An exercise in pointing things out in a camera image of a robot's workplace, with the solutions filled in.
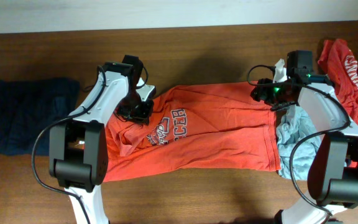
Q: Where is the red McKinney shirt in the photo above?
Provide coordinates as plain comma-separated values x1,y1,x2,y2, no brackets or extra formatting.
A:
318,39,358,125

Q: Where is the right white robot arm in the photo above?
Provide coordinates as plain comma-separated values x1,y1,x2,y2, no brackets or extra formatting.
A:
250,50,358,224

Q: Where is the orange McKinney Boyd soccer shirt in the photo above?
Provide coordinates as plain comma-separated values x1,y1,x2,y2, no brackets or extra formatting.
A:
104,82,280,182

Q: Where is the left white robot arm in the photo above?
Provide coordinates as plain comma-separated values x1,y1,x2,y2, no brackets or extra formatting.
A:
49,55,155,223

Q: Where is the folded navy blue garment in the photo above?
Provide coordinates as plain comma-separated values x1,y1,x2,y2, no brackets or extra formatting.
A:
0,78,80,156

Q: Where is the light grey-blue shirt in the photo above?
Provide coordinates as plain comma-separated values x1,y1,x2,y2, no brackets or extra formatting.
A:
276,105,321,180

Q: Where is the left black cable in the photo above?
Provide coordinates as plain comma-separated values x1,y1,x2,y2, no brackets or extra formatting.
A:
30,65,150,224

